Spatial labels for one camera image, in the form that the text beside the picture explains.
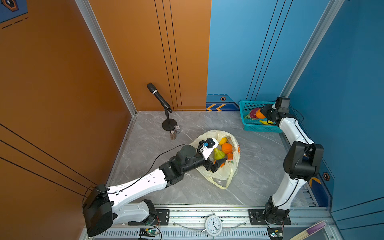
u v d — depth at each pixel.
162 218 0.73
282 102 0.71
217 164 0.60
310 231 0.69
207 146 0.57
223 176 0.76
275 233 0.71
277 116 0.69
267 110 0.85
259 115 0.92
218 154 0.89
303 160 0.50
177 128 1.05
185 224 0.73
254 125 1.12
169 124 1.10
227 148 0.96
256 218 0.72
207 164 0.61
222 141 0.97
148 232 0.71
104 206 0.40
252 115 1.11
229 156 0.89
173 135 1.02
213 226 0.68
